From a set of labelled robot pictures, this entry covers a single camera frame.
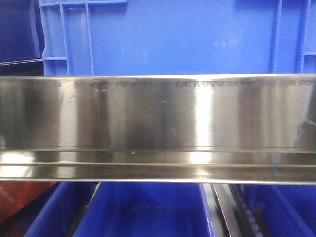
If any blue shelf box lower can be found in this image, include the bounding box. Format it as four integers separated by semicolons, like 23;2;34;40
73;182;215;237

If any blue shelf box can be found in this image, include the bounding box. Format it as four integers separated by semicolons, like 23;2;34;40
39;0;316;75
73;182;215;237

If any blue shelf box upper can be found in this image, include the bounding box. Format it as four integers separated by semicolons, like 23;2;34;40
39;0;316;75

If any black metal shelf strut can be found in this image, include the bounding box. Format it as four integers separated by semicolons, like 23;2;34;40
212;183;242;237

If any red box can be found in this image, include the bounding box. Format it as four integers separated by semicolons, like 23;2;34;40
0;181;56;223

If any blue bin lower left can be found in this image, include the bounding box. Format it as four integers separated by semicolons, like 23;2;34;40
25;182;96;237

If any dark blue bin left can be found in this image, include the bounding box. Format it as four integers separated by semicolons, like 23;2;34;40
0;0;44;63

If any blue bin lower right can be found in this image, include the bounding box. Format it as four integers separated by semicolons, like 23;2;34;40
242;185;316;237

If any stainless steel shelf rail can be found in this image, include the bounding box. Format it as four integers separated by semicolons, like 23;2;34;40
0;74;316;185

